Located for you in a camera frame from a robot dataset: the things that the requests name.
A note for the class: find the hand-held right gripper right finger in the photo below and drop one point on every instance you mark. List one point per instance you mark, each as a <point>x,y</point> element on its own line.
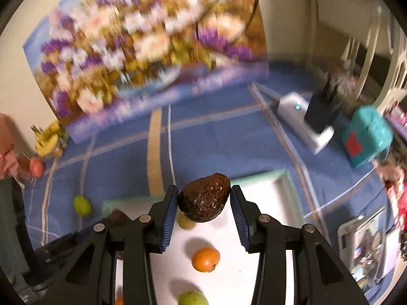
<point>242,219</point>

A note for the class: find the pink soft item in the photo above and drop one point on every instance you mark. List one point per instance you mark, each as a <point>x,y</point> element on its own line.
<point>396,181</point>

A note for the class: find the flower painting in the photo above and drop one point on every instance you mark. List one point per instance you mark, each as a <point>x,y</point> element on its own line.
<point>143,54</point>

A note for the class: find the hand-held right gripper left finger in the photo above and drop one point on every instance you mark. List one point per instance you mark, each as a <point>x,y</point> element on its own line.
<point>170,216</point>

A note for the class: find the yellow banana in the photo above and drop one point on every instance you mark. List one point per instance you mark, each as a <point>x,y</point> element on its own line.
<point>54,130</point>
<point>47,144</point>

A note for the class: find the orange tangerine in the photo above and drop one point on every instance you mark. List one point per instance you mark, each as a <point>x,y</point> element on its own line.
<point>119,301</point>
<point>206,259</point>

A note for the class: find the dried brown date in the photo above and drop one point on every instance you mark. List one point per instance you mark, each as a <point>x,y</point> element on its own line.
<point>118,216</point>

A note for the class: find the white chair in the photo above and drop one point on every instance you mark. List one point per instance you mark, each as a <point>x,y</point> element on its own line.
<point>375,44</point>

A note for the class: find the blue plaid tablecloth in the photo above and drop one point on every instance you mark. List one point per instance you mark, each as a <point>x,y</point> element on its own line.
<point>222,139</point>

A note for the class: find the black charger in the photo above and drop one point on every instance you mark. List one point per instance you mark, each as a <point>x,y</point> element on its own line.
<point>321,114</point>

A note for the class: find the small green jujube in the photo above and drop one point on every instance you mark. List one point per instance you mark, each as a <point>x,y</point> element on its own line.
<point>82,206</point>

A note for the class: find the pale lumpy fruit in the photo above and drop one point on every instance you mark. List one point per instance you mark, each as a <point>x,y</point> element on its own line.
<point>186,223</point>

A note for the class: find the red apple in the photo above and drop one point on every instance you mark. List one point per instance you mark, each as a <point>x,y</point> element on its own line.
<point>36,167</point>

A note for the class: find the large pear-shaped dried date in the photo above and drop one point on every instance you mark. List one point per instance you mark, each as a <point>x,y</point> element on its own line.
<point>205,197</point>

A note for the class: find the white device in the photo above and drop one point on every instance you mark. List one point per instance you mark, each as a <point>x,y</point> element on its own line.
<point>292,111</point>

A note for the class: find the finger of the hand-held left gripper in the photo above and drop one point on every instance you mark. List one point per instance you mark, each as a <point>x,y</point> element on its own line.
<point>63,244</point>

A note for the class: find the large green jujube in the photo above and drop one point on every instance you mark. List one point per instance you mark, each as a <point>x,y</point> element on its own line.
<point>193,298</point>

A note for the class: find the green white tray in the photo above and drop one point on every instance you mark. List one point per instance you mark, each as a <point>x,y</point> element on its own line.
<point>276,200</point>

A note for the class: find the teal box red label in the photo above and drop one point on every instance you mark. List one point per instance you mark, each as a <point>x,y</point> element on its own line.
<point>365,133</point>

